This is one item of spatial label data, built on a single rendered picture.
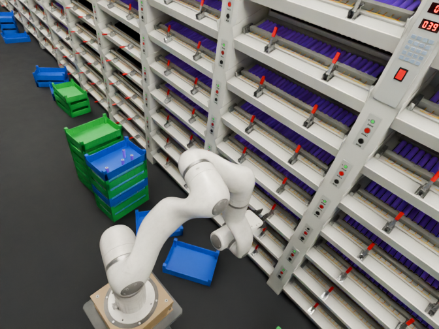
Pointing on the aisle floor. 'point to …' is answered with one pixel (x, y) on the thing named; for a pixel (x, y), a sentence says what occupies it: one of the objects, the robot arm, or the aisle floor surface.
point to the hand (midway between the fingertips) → (262, 214)
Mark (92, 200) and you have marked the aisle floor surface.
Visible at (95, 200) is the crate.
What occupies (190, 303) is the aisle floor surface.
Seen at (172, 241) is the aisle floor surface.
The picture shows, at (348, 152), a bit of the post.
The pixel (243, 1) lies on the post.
